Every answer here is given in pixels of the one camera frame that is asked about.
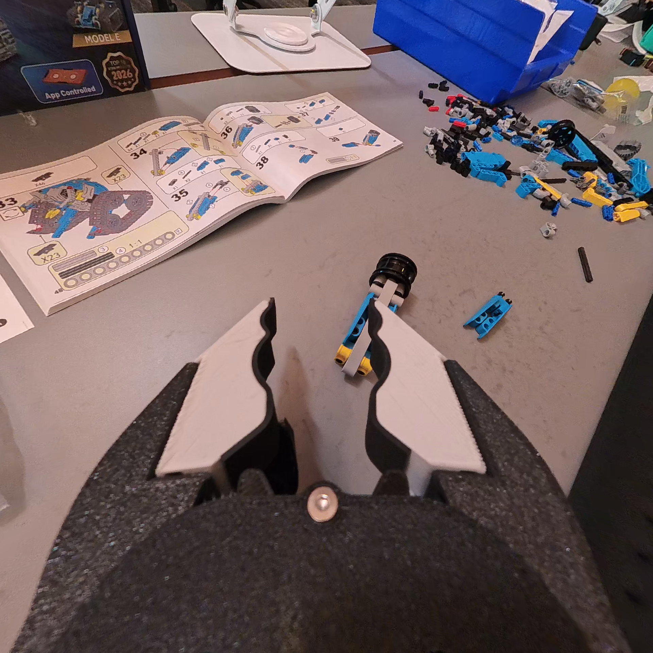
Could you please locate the white stand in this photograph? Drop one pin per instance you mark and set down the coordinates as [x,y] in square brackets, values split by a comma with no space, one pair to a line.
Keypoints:
[285,46]

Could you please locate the pile of toy bricks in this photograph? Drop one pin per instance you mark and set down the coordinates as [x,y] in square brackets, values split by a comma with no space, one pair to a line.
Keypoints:
[484,163]

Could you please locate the clear plastic parts bags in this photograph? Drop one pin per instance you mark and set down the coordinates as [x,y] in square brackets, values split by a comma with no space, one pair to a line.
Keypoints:
[548,25]

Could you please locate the wheel and beam assembly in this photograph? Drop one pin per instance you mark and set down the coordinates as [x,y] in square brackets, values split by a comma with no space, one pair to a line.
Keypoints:
[393,268]

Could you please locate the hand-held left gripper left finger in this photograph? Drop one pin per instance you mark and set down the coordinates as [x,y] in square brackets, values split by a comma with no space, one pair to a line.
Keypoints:
[219,398]

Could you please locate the instruction manual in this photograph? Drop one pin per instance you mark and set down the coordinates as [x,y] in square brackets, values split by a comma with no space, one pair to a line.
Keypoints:
[178,194]

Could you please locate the black axle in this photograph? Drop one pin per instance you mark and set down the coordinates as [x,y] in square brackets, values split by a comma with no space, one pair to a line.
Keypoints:
[585,264]

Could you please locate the small grey connector brick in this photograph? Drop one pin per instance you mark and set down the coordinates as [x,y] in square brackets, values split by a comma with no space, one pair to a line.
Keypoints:
[549,230]

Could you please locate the grey desk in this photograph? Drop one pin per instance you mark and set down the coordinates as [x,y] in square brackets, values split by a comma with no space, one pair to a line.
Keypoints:
[306,265]

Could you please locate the blue panel brick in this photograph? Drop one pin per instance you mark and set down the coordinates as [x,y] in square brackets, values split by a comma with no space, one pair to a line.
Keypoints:
[487,316]

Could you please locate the robot kit box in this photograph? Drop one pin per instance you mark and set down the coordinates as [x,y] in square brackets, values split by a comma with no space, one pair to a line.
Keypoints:
[51,51]

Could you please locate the blue bin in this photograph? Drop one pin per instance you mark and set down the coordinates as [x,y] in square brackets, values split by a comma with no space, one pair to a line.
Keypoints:
[459,41]

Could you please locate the black studded mat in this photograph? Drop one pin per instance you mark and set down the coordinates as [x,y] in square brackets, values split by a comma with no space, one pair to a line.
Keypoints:
[622,484]

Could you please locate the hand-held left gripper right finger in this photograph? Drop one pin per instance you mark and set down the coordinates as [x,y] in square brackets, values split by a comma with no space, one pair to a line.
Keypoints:
[423,408]

